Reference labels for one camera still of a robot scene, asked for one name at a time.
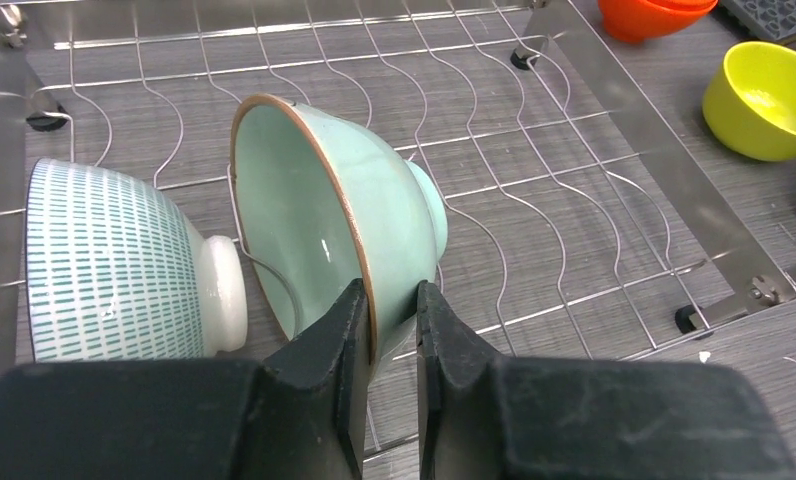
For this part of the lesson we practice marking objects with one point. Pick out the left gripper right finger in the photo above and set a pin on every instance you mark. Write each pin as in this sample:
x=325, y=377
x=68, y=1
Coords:
x=486, y=415

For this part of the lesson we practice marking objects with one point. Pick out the metal two-tier dish rack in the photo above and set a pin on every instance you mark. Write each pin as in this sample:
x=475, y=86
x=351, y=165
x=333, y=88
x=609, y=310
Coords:
x=591, y=212

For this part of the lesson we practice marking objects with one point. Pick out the pale green ceramic bowl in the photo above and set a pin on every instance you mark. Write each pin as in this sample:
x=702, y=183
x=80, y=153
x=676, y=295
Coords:
x=321, y=201

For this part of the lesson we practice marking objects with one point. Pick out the white plate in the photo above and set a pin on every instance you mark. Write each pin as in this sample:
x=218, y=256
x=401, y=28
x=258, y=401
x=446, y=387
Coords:
x=115, y=271

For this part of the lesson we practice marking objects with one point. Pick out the yellow bowl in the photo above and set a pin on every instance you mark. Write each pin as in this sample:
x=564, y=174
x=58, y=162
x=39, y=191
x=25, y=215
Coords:
x=749, y=104

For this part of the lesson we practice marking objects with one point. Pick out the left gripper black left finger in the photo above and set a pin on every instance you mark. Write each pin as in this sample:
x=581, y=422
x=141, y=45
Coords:
x=298, y=414

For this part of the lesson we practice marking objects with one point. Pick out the dark grey studded baseplate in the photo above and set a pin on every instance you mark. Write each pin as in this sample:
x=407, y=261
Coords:
x=767, y=20

